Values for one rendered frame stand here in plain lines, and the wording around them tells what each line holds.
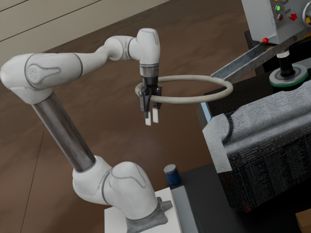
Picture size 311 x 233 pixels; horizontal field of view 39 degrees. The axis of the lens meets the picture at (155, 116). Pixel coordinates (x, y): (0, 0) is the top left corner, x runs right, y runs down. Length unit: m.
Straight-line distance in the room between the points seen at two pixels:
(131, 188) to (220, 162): 0.88
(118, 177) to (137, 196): 0.11
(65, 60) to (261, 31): 1.25
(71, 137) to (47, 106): 0.17
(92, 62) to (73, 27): 7.05
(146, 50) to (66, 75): 0.51
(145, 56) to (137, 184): 0.57
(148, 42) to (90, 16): 6.73
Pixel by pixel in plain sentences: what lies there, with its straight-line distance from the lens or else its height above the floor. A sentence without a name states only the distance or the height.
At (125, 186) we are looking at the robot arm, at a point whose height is 1.09.
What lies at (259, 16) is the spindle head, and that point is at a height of 1.26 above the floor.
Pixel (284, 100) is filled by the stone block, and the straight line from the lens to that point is 2.61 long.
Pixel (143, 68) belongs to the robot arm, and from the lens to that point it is 1.99.
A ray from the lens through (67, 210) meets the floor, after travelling 3.87.
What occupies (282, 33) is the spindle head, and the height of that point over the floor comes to 1.16.
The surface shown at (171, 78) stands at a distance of 2.42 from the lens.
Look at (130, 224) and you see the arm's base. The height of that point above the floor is 0.88.
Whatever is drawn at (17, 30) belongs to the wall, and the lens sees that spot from 8.86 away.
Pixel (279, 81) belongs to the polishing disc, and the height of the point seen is 0.86.
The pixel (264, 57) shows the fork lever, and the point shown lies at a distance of 2.44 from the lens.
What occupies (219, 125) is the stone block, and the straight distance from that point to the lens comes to 2.55.
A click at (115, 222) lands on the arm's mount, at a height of 0.86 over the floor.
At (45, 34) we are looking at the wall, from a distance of 8.81.
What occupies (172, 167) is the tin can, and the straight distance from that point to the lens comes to 3.46.
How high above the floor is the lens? 2.07
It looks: 27 degrees down
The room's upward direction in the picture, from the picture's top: 23 degrees counter-clockwise
